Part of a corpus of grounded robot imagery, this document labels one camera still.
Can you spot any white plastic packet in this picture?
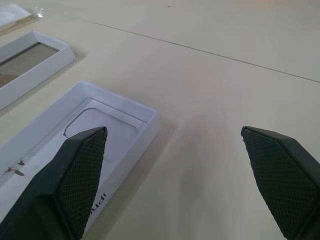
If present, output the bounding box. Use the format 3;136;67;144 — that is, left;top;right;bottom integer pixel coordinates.
0;3;31;32

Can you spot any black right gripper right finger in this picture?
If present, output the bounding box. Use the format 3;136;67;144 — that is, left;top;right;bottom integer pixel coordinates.
241;126;320;240

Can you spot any white phone box base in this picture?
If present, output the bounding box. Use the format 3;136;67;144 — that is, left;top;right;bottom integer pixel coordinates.
0;30;77;112

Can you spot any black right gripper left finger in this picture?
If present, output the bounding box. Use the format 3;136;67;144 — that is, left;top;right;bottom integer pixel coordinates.
0;126;108;240

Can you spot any white phone box lid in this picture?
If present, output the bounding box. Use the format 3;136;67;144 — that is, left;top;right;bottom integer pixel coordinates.
0;80;161;227

